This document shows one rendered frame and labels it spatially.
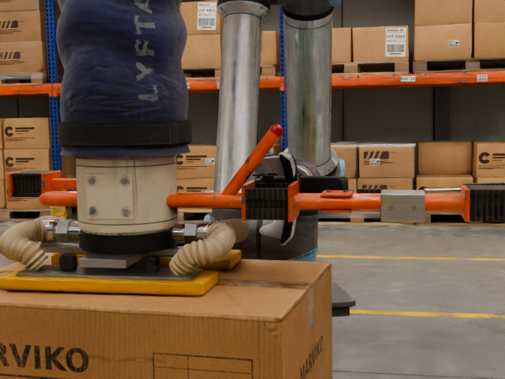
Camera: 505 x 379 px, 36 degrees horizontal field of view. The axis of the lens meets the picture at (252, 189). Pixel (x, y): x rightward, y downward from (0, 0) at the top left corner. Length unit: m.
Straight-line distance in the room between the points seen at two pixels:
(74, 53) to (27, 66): 8.11
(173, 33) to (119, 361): 0.52
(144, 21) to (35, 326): 0.50
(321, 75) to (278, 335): 0.88
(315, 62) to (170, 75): 0.59
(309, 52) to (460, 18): 6.68
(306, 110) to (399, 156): 6.46
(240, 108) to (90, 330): 0.65
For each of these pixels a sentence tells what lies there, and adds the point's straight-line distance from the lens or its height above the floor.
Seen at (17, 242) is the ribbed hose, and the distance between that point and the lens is 1.31.
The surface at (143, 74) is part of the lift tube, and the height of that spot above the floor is 1.28.
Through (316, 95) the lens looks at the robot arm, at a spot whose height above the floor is 1.26.
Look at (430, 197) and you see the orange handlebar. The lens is 1.24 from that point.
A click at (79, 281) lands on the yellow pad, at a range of 1.24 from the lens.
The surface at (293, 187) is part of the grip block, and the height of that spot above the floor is 1.10.
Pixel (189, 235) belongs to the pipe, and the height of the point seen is 1.02.
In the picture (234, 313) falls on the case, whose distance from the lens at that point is 1.08.
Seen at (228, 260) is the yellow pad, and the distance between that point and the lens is 1.36.
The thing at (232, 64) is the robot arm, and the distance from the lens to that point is 1.65.
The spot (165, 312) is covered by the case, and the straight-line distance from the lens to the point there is 1.11.
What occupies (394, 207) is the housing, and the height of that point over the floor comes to 1.07.
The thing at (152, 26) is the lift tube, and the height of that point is 1.36.
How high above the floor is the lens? 1.22
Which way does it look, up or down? 6 degrees down
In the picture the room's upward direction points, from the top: 1 degrees counter-clockwise
